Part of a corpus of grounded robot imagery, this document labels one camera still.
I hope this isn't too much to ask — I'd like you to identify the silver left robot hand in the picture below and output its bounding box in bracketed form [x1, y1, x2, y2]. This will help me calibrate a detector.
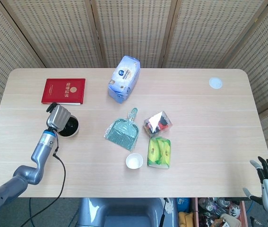
[45, 102, 74, 133]

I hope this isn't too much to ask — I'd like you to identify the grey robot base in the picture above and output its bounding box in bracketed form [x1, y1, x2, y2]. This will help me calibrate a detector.
[77, 197, 179, 227]

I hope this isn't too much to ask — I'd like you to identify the cup of black liquid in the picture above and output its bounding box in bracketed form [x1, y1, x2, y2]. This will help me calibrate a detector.
[58, 115, 80, 138]

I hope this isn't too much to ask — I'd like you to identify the red certificate book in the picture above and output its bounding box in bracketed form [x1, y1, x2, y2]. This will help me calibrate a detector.
[41, 78, 86, 106]

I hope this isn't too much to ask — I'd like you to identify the wooden crate of clutter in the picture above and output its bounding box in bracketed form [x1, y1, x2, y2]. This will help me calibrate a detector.
[191, 197, 248, 227]

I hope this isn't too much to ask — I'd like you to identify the green dustpan and brush set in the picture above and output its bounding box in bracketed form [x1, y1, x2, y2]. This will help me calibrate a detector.
[104, 107, 140, 152]

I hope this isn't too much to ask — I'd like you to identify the blue tissue pack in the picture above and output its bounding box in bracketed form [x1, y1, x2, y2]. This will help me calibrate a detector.
[107, 55, 141, 105]

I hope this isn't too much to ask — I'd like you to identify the white paper cup with flower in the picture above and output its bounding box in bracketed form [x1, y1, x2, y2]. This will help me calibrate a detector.
[125, 153, 144, 170]

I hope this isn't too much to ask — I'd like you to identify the yellow green tissue pack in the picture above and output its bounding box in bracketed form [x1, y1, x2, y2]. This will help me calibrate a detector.
[147, 137, 172, 170]

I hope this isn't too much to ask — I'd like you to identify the woven folding screen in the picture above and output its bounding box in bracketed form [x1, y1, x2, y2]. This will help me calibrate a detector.
[0, 0, 268, 161]

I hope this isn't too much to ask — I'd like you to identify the white round table grommet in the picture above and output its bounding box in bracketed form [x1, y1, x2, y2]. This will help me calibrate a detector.
[208, 77, 224, 89]

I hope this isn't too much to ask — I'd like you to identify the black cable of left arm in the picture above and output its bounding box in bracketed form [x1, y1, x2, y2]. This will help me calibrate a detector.
[28, 146, 66, 227]

